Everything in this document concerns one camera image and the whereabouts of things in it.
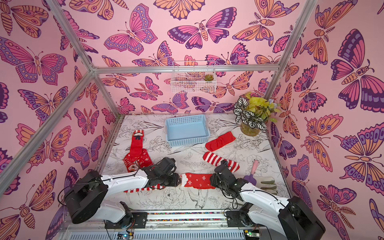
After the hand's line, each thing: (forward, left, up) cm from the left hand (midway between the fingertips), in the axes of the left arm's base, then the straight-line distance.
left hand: (181, 181), depth 86 cm
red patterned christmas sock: (+14, +25, 0) cm, 28 cm away
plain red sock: (+28, -26, 0) cm, 39 cm away
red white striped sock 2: (-9, +9, +16) cm, 21 cm away
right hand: (+2, -17, 0) cm, 17 cm away
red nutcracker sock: (+27, +33, 0) cm, 42 cm away
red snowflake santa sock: (0, -9, 0) cm, 9 cm away
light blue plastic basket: (+39, -1, -1) cm, 39 cm away
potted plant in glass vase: (+30, -40, +25) cm, 56 cm away
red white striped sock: (+14, -21, -1) cm, 25 cm away
